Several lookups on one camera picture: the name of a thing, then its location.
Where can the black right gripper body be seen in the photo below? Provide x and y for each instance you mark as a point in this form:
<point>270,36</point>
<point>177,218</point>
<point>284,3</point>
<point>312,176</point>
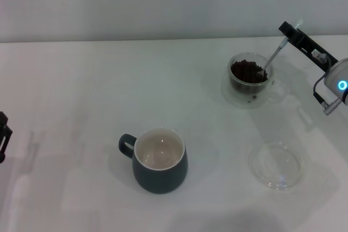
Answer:
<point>318,54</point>

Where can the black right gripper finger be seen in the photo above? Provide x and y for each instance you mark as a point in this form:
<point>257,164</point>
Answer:
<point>292,33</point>

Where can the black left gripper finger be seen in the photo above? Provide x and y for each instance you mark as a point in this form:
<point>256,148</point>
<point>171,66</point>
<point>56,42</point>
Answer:
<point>4,139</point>

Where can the dark grey ceramic mug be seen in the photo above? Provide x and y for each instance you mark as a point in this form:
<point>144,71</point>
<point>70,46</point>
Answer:
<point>160,177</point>

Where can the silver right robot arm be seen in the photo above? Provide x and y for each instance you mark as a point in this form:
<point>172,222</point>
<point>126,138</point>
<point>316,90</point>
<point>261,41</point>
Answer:
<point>338,80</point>

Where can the coffee beans in glass cup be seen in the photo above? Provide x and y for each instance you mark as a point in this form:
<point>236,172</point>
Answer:
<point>246,73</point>

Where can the clear glass saucer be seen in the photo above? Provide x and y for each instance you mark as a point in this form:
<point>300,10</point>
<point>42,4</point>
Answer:
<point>277,166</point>

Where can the clear double-wall glass cup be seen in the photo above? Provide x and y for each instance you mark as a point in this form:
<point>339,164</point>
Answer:
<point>244,101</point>

